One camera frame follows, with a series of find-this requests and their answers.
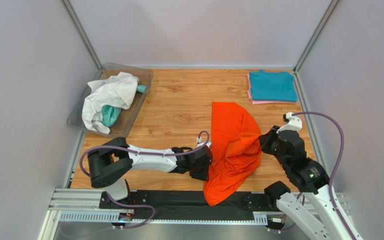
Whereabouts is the orange t-shirt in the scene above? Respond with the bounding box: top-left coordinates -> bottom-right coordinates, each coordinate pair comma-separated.
203,102 -> 261,206

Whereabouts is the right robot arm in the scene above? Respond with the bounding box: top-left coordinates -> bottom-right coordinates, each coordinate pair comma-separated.
258,125 -> 362,240

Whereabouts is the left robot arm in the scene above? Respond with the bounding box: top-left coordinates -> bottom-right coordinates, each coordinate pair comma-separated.
80,137 -> 213,201

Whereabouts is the folded pink t-shirt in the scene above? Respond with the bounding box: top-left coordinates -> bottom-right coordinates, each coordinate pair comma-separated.
246,74 -> 298,105

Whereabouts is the folded blue t-shirt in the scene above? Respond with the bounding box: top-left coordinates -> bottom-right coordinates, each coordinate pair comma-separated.
248,70 -> 298,103

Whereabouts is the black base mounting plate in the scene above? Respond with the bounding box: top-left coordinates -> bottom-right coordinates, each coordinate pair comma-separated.
98,189 -> 279,222

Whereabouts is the teal green t-shirt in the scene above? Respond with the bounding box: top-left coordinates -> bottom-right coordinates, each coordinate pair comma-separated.
92,82 -> 135,128

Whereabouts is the white t-shirt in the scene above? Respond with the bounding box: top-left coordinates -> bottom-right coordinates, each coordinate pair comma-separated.
81,72 -> 139,134

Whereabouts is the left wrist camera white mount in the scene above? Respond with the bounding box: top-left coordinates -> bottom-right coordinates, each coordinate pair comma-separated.
196,136 -> 213,149

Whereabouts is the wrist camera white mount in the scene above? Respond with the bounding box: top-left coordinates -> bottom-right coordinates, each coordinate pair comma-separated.
196,136 -> 213,149
276,112 -> 303,134

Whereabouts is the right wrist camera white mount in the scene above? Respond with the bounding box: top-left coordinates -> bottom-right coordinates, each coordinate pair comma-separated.
276,112 -> 303,134

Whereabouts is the aluminium frame rail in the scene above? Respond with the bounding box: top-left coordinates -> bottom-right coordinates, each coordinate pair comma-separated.
39,188 -> 355,240

